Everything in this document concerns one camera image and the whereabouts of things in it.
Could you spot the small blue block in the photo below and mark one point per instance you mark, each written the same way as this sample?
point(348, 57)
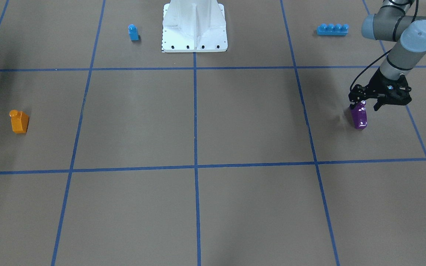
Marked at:
point(133, 33)

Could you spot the long blue block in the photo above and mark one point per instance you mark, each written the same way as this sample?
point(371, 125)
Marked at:
point(332, 29)

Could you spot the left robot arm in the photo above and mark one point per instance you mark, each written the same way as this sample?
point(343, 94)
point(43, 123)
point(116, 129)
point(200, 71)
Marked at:
point(391, 23)

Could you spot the purple trapezoid block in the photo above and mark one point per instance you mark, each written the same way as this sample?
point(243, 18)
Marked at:
point(359, 115)

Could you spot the orange trapezoid block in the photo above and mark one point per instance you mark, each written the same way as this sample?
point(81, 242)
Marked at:
point(19, 121)

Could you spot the white camera stand pedestal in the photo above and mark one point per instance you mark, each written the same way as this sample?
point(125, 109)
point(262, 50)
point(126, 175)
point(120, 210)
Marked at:
point(194, 26)

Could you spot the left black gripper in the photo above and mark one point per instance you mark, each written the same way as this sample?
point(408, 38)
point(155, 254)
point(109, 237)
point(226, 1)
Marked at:
point(377, 82)

